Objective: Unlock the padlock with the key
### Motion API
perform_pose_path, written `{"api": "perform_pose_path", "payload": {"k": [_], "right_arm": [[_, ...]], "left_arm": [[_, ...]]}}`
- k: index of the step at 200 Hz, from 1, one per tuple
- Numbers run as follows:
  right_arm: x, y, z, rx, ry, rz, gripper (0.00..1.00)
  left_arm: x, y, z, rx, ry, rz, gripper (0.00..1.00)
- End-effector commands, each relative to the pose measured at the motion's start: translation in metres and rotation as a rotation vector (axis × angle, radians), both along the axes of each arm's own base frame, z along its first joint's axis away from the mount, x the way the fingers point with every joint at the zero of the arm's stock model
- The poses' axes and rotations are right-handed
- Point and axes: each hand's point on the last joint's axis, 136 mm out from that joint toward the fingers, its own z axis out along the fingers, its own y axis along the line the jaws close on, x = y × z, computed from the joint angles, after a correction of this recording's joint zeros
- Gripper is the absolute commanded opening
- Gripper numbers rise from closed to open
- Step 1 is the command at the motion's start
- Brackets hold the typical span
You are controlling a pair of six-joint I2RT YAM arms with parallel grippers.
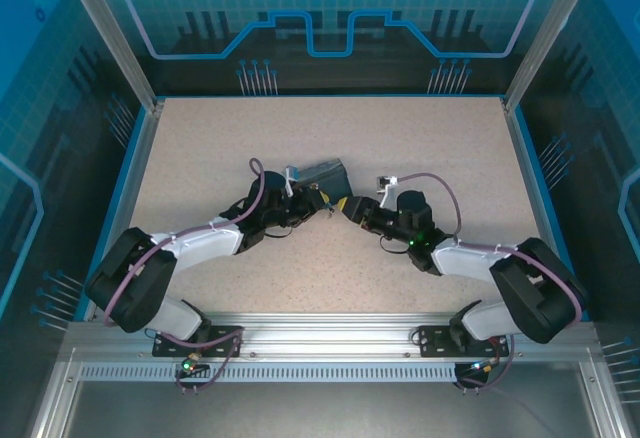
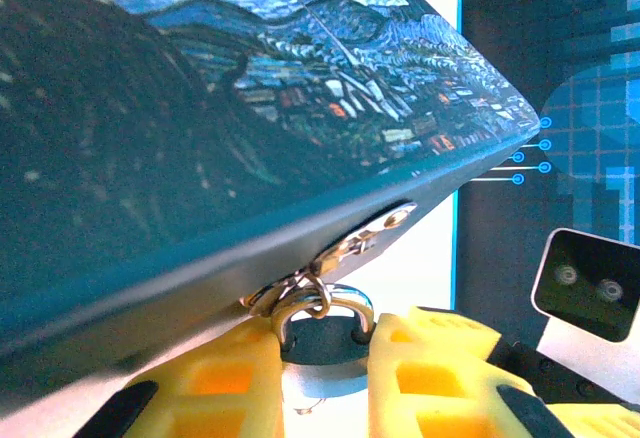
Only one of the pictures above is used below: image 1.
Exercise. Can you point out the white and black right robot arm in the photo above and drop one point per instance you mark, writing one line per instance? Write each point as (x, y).
(465, 260)

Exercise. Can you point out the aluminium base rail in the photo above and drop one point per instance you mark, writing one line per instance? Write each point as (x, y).
(325, 338)

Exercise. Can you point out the grey metal base panel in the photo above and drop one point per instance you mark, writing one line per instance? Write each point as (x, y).
(325, 408)

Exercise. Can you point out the small circuit board with LED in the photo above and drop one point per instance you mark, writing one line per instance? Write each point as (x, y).
(189, 367)
(480, 367)

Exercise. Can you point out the aluminium frame post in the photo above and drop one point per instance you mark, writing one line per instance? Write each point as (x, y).
(542, 33)
(117, 33)

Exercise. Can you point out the starry night tin box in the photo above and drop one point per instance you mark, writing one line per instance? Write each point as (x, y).
(330, 178)

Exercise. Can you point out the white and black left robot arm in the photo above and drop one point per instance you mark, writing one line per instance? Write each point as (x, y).
(200, 243)

